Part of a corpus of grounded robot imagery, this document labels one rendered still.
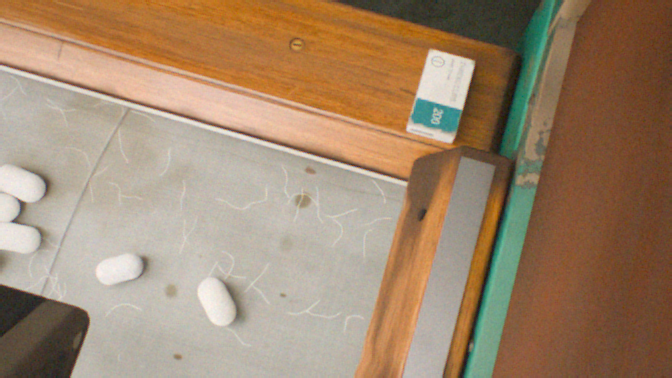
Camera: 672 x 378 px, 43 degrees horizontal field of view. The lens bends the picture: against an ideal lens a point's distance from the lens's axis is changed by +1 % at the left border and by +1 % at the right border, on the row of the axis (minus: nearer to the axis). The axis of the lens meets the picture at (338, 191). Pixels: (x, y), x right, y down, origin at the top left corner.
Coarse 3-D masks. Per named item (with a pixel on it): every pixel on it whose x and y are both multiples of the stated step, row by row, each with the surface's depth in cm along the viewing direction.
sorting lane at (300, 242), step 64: (0, 128) 64; (64, 128) 64; (128, 128) 64; (192, 128) 65; (0, 192) 63; (64, 192) 63; (128, 192) 63; (192, 192) 63; (256, 192) 63; (320, 192) 63; (384, 192) 64; (0, 256) 62; (64, 256) 62; (192, 256) 62; (256, 256) 62; (320, 256) 62; (384, 256) 62; (128, 320) 61; (192, 320) 61; (256, 320) 61; (320, 320) 61
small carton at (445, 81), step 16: (432, 64) 61; (448, 64) 62; (464, 64) 62; (432, 80) 61; (448, 80) 61; (464, 80) 61; (416, 96) 61; (432, 96) 61; (448, 96) 61; (464, 96) 61; (416, 112) 61; (432, 112) 61; (448, 112) 61; (416, 128) 61; (432, 128) 60; (448, 128) 60
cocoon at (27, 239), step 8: (0, 224) 61; (8, 224) 61; (16, 224) 61; (0, 232) 60; (8, 232) 60; (16, 232) 60; (24, 232) 60; (32, 232) 61; (0, 240) 60; (8, 240) 60; (16, 240) 60; (24, 240) 60; (32, 240) 60; (40, 240) 61; (8, 248) 61; (16, 248) 60; (24, 248) 60; (32, 248) 61
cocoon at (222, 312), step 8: (208, 280) 60; (216, 280) 60; (200, 288) 60; (208, 288) 59; (216, 288) 60; (224, 288) 60; (200, 296) 60; (208, 296) 59; (216, 296) 59; (224, 296) 60; (208, 304) 59; (216, 304) 59; (224, 304) 59; (232, 304) 60; (208, 312) 59; (216, 312) 59; (224, 312) 59; (232, 312) 59; (216, 320) 59; (224, 320) 59
